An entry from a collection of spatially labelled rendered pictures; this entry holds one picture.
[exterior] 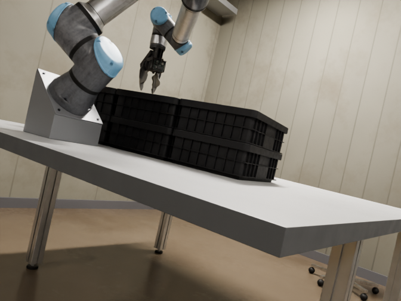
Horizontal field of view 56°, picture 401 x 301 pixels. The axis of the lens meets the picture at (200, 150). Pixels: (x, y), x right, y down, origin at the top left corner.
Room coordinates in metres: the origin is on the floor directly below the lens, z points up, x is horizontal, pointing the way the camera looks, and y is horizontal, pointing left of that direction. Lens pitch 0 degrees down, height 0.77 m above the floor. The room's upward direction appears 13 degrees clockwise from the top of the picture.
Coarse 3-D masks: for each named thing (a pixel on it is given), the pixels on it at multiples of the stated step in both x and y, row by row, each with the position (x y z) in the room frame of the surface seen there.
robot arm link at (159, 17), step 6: (156, 12) 1.57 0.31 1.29; (162, 12) 1.57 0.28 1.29; (150, 18) 1.61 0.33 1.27; (156, 18) 1.57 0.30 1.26; (162, 18) 1.57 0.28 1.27; (168, 18) 1.60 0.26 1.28; (156, 24) 1.59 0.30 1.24; (162, 24) 1.59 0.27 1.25; (168, 24) 1.59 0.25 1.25; (174, 24) 1.60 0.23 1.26; (162, 30) 1.60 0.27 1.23
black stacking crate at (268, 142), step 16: (192, 112) 1.31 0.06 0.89; (208, 112) 1.28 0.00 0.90; (224, 112) 1.25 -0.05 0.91; (176, 128) 1.35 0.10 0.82; (192, 128) 1.30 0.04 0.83; (208, 128) 1.27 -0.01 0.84; (224, 128) 1.25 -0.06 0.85; (240, 128) 1.22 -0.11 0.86; (256, 128) 1.25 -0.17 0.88; (272, 128) 1.39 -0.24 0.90; (256, 144) 1.28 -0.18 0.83; (272, 144) 1.40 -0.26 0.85
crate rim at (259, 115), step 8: (184, 104) 1.32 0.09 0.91; (192, 104) 1.30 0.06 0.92; (200, 104) 1.29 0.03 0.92; (208, 104) 1.27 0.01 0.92; (216, 104) 1.26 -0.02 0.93; (232, 112) 1.23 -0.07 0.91; (240, 112) 1.21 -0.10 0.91; (248, 112) 1.20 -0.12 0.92; (256, 112) 1.20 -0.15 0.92; (264, 120) 1.27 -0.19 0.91; (272, 120) 1.34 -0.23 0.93; (280, 128) 1.44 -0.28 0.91
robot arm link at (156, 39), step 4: (152, 36) 1.70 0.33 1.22; (156, 36) 1.69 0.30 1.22; (160, 36) 1.69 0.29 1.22; (152, 40) 1.70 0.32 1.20; (156, 40) 1.69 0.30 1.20; (160, 40) 1.69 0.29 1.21; (164, 40) 1.70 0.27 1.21; (156, 44) 1.70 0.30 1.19; (160, 44) 1.70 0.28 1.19; (164, 44) 1.71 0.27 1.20
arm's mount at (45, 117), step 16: (48, 80) 1.23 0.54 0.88; (32, 96) 1.22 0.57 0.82; (48, 96) 1.18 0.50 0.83; (32, 112) 1.21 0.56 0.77; (48, 112) 1.17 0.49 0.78; (64, 112) 1.18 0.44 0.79; (96, 112) 1.33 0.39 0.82; (32, 128) 1.20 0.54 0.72; (48, 128) 1.16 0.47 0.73; (64, 128) 1.19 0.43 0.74; (80, 128) 1.24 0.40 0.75; (96, 128) 1.29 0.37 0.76; (96, 144) 1.31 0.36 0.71
